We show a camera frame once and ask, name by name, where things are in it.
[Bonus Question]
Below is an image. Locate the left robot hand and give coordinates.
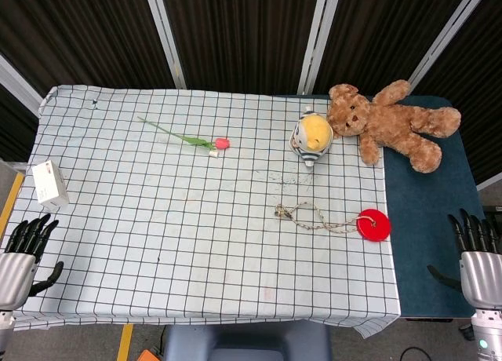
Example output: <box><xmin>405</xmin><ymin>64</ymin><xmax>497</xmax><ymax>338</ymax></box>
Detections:
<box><xmin>0</xmin><ymin>213</ymin><xmax>65</xmax><ymax>312</ymax></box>

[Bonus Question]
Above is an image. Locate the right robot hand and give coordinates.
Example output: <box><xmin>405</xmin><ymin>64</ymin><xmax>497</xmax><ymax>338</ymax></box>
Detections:
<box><xmin>427</xmin><ymin>208</ymin><xmax>502</xmax><ymax>310</ymax></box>

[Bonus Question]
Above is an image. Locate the red disc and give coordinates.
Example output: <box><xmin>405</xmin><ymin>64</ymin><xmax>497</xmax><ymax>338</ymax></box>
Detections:
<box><xmin>356</xmin><ymin>208</ymin><xmax>392</xmax><ymax>242</ymax></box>

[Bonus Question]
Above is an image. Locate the braided beige rope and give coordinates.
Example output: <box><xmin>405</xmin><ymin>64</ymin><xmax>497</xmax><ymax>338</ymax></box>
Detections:
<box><xmin>275</xmin><ymin>202</ymin><xmax>378</xmax><ymax>235</ymax></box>

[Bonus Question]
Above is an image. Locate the dark teal table mat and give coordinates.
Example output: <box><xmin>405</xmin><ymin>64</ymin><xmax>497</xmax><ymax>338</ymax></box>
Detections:
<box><xmin>289</xmin><ymin>94</ymin><xmax>486</xmax><ymax>319</ymax></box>

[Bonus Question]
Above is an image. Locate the small white box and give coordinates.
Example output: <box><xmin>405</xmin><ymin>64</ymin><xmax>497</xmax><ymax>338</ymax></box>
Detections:
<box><xmin>31</xmin><ymin>160</ymin><xmax>71</xmax><ymax>212</ymax></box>

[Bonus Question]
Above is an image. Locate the brown teddy bear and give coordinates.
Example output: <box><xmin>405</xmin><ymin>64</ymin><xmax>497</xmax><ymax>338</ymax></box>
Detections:
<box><xmin>326</xmin><ymin>79</ymin><xmax>462</xmax><ymax>174</ymax></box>

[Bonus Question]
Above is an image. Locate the white checkered tablecloth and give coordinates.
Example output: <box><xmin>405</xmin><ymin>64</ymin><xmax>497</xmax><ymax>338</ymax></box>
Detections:
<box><xmin>0</xmin><ymin>85</ymin><xmax>402</xmax><ymax>339</ymax></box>

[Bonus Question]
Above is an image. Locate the yellow striped plush doll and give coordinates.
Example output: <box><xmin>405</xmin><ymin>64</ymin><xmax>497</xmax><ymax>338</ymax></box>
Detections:
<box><xmin>289</xmin><ymin>105</ymin><xmax>334</xmax><ymax>167</ymax></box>

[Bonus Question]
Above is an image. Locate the pink artificial tulip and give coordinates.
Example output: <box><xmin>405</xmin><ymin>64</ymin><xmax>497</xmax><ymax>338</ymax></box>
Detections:
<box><xmin>136</xmin><ymin>116</ymin><xmax>231</xmax><ymax>159</ymax></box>

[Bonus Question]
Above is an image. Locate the grey blue chair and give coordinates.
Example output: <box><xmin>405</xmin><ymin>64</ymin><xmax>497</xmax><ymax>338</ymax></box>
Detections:
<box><xmin>162</xmin><ymin>323</ymin><xmax>333</xmax><ymax>361</ymax></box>

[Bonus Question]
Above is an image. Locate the black cable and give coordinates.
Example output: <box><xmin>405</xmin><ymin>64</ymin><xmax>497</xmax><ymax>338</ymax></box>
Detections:
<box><xmin>399</xmin><ymin>346</ymin><xmax>427</xmax><ymax>361</ymax></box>

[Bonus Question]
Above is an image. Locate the white folding screen frame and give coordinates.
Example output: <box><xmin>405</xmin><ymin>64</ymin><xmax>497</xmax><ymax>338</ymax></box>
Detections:
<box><xmin>0</xmin><ymin>0</ymin><xmax>502</xmax><ymax>119</ymax></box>

